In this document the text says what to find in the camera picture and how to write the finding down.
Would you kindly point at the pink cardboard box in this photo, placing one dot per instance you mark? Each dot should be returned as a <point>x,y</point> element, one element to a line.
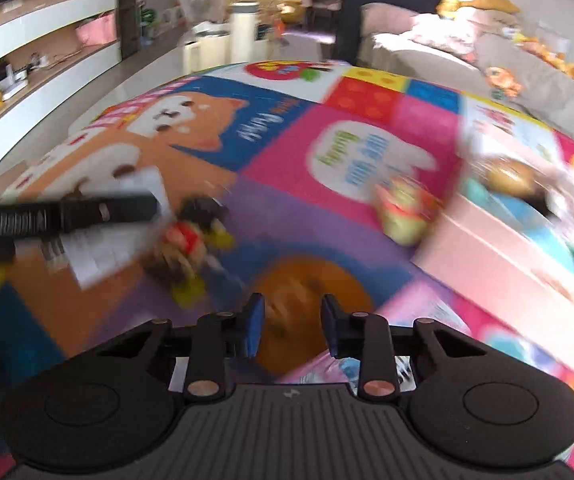
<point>492,255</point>

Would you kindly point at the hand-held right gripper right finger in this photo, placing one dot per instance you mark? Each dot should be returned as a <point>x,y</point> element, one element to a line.
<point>329,330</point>

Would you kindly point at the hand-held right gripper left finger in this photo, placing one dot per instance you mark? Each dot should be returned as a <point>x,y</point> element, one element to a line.
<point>254,325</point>

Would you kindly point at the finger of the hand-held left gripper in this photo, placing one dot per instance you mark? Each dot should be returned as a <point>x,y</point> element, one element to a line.
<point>112,210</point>

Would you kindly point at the white thermos bottle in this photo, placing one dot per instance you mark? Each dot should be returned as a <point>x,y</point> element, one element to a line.
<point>244,35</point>

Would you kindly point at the white mug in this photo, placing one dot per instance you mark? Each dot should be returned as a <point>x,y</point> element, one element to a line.
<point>207,50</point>

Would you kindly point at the yellow pillow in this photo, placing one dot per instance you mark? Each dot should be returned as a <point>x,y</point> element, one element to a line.
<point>482,4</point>

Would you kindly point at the pile of orange plush toys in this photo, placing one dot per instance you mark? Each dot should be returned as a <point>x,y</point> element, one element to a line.
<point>557,57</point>

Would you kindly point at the orange fish plush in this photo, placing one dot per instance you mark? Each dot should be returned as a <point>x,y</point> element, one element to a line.
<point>502,80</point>

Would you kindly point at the pink bag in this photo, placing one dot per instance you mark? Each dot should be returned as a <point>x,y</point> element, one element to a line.
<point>96,30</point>

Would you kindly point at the floral pink blanket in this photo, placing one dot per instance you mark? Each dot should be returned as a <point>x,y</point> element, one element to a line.
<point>442,32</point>

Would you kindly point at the small toy figure red scarf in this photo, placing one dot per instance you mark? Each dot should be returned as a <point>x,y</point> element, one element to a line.
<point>182,240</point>

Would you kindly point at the white printed paper sheet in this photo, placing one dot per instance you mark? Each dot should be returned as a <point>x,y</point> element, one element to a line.
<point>109,255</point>

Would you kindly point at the colourful cartoon play mat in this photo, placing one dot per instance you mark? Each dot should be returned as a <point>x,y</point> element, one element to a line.
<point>277,150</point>

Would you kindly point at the bread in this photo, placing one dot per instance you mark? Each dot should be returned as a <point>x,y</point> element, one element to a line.
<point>507,175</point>

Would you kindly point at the beige sofa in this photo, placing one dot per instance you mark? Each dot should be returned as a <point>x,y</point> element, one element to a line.
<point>542,95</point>

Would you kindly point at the red woven basket yellow star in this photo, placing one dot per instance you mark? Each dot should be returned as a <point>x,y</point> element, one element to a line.
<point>407,210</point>

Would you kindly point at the white tv cabinet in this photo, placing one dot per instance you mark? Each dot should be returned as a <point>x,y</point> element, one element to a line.
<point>42,70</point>

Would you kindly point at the yellow woven box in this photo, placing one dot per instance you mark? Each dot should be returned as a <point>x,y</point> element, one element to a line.
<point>279,7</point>

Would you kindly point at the dark fish tank cabinet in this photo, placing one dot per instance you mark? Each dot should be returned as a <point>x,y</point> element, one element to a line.
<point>357,15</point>

